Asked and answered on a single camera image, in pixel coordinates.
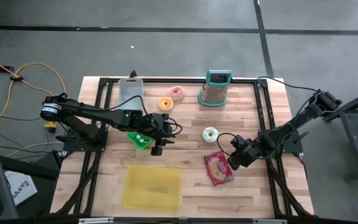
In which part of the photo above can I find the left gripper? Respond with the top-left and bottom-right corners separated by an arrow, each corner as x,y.
146,113 -> 176,156

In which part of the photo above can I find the orange frosted donut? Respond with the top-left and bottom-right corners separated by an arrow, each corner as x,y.
158,96 -> 175,112

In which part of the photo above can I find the green plastic basket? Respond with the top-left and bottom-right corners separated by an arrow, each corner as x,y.
126,131 -> 154,151

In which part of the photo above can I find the red popcorn packet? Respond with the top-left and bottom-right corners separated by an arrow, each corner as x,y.
203,151 -> 235,187

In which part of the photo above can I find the pink frosted donut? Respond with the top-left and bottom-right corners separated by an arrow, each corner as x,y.
168,85 -> 186,101

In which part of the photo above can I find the white frosted donut blue drizzle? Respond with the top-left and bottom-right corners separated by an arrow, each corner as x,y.
201,126 -> 219,144

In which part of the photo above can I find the clear plastic bin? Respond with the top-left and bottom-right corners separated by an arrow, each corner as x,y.
117,77 -> 144,111

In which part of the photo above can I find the metal box grater teal trim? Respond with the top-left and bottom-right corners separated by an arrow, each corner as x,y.
198,68 -> 233,108

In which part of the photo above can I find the black metal side table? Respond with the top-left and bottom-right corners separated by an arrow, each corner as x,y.
334,85 -> 358,181

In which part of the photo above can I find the white printed box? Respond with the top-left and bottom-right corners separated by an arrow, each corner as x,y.
4,170 -> 39,207

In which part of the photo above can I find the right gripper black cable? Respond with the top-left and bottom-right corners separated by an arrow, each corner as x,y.
216,133 -> 241,156

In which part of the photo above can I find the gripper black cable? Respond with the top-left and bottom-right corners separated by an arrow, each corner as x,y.
216,133 -> 241,156
109,95 -> 183,136

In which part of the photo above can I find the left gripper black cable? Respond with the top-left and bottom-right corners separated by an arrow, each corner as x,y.
109,95 -> 183,136

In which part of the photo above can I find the black aluminium table frame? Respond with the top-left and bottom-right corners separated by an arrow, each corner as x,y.
50,77 -> 315,218

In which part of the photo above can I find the silver mounting bracket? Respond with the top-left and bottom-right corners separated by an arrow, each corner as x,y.
252,218 -> 288,224
78,217 -> 114,224

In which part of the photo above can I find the right arm long black cable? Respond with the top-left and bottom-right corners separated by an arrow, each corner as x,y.
258,76 -> 321,93

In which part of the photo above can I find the yellow extension cord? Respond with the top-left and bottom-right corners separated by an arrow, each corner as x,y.
0,52 -> 58,131
0,62 -> 68,142

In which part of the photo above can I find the white floor cable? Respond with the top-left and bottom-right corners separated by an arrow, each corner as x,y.
6,141 -> 64,158

